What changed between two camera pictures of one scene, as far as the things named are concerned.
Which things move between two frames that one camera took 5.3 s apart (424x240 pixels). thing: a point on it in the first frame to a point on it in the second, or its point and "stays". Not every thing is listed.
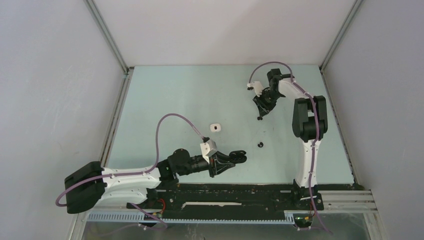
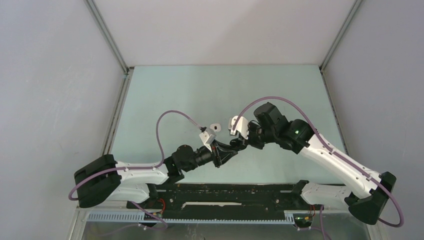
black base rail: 192,200 stays
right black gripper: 264,108 to 251,125
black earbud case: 237,156 to 236,144
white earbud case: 215,127 stays
